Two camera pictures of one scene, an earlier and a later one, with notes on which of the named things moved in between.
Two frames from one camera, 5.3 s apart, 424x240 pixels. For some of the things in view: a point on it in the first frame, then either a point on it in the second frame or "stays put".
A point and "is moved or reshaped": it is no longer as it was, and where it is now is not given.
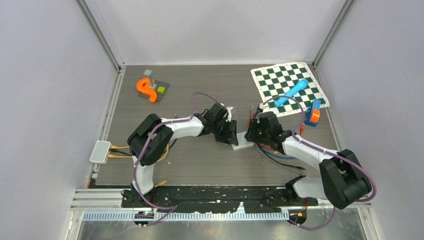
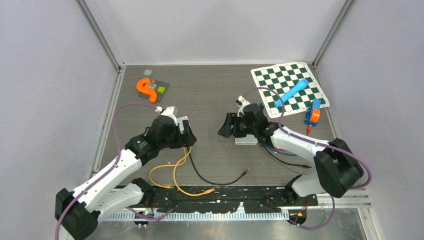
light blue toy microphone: x=304 y=83 stays put
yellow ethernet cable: x=111 y=156 → x=186 y=155
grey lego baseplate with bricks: x=160 y=87 stays put
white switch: x=101 y=151 is moved or reshaped
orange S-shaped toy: x=143 y=86 stays put
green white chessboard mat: x=278 y=80 stays put
